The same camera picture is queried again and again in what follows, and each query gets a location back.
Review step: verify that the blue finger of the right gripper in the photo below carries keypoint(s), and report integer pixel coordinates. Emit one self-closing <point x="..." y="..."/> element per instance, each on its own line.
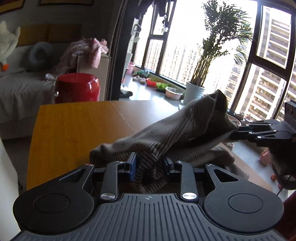
<point x="252" y="136"/>
<point x="256" y="127"/>

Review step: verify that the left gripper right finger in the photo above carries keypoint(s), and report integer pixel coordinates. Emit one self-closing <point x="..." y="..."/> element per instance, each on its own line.
<point x="169" y="169"/>

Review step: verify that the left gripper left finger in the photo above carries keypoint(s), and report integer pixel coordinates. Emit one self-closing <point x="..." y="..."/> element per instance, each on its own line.
<point x="130" y="167"/>

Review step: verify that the grey striped knit garment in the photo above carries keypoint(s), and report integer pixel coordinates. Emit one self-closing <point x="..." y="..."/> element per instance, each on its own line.
<point x="189" y="135"/>

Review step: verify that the pink clothes pile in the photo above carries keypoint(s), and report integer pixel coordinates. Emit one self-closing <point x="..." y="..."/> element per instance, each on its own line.
<point x="91" y="47"/>

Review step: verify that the metal bowl planter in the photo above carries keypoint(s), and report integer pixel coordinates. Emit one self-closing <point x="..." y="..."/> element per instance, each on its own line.
<point x="173" y="93"/>

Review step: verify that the pink plastic basin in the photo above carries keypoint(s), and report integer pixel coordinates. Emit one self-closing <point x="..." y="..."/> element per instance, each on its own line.
<point x="130" y="68"/>

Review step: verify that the red round stool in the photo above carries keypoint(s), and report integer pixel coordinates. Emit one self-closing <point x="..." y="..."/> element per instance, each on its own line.
<point x="76" y="87"/>

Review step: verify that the potted bamboo plant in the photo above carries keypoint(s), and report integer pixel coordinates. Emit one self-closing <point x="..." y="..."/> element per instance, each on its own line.
<point x="224" y="23"/>

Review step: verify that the beige armchair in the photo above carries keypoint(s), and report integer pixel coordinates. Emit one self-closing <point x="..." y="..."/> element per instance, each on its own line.
<point x="101" y="72"/>

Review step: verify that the grey covered sofa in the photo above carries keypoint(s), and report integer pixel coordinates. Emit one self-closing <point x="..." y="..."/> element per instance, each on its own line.
<point x="22" y="94"/>

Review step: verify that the white floor cleaner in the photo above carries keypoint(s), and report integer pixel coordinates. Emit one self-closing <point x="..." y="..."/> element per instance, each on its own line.
<point x="126" y="79"/>

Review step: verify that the grey neck pillow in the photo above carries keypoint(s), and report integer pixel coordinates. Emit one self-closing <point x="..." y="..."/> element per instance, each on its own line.
<point x="39" y="57"/>

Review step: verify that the dark curtain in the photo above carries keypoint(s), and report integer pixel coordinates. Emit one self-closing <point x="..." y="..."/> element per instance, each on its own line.
<point x="121" y="34"/>

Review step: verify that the white plush goose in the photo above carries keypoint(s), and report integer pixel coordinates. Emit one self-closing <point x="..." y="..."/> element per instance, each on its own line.
<point x="8" y="43"/>

